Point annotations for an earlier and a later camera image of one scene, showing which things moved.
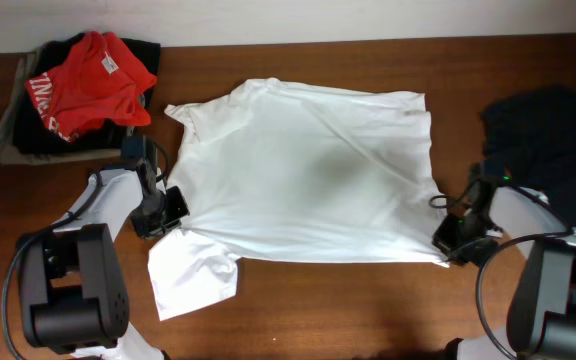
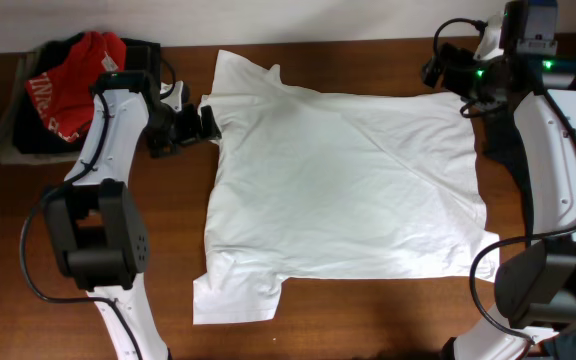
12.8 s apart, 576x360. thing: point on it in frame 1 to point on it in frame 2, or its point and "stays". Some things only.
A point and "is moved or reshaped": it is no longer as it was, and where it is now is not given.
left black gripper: (180, 208) to (194, 130)
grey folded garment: (2, 148) stays
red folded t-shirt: (97, 85) stays
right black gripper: (442, 241) to (459, 60)
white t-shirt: (272, 171) is moved or reshaped
